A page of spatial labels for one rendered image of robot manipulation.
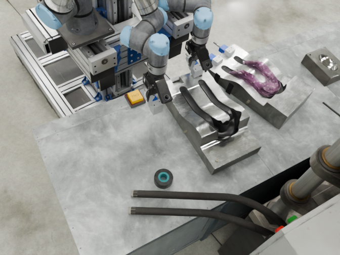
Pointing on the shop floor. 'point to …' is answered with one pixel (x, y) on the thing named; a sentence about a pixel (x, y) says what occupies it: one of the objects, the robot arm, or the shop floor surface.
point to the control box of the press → (307, 233)
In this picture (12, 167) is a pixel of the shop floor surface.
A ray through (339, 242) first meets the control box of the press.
